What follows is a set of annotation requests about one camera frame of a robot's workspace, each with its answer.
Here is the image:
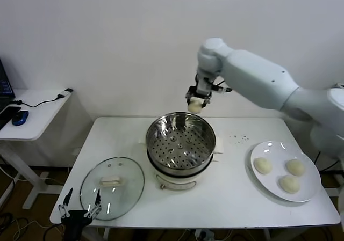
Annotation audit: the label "white round plate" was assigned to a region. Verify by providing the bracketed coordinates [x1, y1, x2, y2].
[246, 141, 322, 203]

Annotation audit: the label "white steamed baozi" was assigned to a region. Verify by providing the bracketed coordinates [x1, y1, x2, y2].
[188, 98, 205, 114]
[285, 159, 306, 177]
[254, 157, 273, 175]
[278, 174, 300, 194]

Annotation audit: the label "blue computer mouse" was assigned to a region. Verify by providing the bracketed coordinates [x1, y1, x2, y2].
[11, 111, 30, 126]

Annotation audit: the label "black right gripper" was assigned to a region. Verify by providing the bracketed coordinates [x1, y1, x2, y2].
[185, 76, 212, 108]

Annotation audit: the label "black cable adapter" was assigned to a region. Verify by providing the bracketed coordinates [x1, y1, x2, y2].
[58, 88, 74, 100]

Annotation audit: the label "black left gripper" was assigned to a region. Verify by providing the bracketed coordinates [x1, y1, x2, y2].
[58, 187, 102, 227]

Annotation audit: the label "dark laptop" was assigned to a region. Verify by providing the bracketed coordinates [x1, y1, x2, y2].
[0, 58, 17, 130]

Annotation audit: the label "steel steamer basket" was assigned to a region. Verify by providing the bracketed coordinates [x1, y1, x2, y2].
[138, 112, 225, 176]

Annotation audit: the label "scattered dark crumbs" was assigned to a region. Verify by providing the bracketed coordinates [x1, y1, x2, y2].
[228, 134, 249, 144]

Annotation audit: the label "black cable with connector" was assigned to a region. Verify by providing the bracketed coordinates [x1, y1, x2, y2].
[314, 149, 344, 172]

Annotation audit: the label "black floor cable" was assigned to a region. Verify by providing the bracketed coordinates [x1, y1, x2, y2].
[0, 213, 29, 230]

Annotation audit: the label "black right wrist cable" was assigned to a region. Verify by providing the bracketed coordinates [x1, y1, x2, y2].
[213, 78, 232, 93]

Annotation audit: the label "white side desk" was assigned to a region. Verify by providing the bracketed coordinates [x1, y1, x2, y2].
[0, 89, 74, 211]

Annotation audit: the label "black desk cable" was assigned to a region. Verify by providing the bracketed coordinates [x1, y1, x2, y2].
[13, 94, 65, 109]

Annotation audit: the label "white floor cable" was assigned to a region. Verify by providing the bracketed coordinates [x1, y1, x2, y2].
[12, 219, 64, 241]

